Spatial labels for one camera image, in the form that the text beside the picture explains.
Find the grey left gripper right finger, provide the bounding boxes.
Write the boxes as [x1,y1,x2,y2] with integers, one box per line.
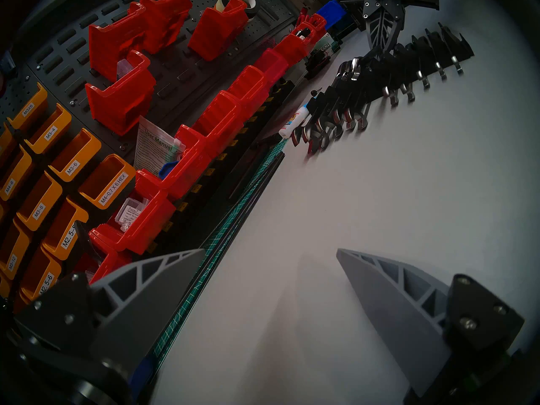
[337,248,526,398]

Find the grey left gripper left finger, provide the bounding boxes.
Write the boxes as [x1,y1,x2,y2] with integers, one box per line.
[13,248,207,379]

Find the black stepped wrench case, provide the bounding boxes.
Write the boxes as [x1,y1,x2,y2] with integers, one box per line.
[306,22,475,125]

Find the blue plastic storage bin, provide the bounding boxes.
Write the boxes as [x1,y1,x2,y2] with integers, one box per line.
[316,0,348,31]

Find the red plastic storage bin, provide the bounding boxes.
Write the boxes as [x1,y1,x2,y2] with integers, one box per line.
[295,8,329,42]
[136,126,211,200]
[228,66,270,120]
[192,91,245,158]
[89,3,148,82]
[276,29,321,65]
[86,240,135,282]
[129,0,194,54]
[255,49,291,88]
[85,50,157,137]
[188,0,250,62]
[91,189,178,255]

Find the small black electronic module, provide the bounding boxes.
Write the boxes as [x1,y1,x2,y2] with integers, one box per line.
[305,50,334,81]

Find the clear labelled parts bag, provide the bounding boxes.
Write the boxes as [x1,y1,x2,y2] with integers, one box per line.
[115,197,150,232]

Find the orange bin labelled M2.5-6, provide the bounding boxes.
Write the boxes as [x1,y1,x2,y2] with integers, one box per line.
[19,246,63,301]

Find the orange bin labelled M2.5-5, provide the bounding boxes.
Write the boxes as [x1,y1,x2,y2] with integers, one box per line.
[42,197,90,260]

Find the green cutting mat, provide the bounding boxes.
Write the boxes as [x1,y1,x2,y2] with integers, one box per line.
[150,139,292,369]

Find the orange bin labelled M4 HEX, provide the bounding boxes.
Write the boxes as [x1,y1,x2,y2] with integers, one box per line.
[78,154,138,210]

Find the large tape roll orange edge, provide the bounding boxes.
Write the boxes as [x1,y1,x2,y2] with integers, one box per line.
[215,0,261,19]

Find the orange bin labelled M3-12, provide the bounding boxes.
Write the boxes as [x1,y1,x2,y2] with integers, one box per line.
[0,223,33,280]

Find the white glue bottle blue cap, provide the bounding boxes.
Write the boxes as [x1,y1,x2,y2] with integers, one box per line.
[278,103,313,139]

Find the small blue plastic part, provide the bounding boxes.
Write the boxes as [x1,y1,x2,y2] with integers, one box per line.
[159,160,183,180]

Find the orange bin labelled M3-8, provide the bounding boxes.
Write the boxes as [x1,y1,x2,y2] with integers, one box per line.
[17,172,64,232]

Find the white user manual sheet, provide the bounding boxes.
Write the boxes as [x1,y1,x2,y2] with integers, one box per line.
[134,115,186,177]

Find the orange bin labelled M3-6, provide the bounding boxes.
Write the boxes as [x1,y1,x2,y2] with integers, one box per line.
[49,128,103,182]

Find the black marker pen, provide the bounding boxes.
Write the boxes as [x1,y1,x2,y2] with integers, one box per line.
[251,133,282,151]

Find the black strip yellow tags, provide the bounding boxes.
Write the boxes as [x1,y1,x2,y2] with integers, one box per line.
[146,79,296,257]

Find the orange bin labelled M4-6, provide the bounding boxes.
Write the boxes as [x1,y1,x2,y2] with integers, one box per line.
[0,146,36,202]

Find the orange bin labelled M3-4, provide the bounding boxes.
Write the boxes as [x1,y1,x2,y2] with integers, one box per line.
[24,104,73,155]

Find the orange bin labelled M3X6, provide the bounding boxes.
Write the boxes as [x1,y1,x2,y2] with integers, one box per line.
[6,83,49,130]

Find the clear plastic parts box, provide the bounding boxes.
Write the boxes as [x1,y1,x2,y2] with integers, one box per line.
[117,58,140,81]

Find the grey metal pegboard wall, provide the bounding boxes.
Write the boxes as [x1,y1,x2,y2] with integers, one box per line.
[0,0,300,164]

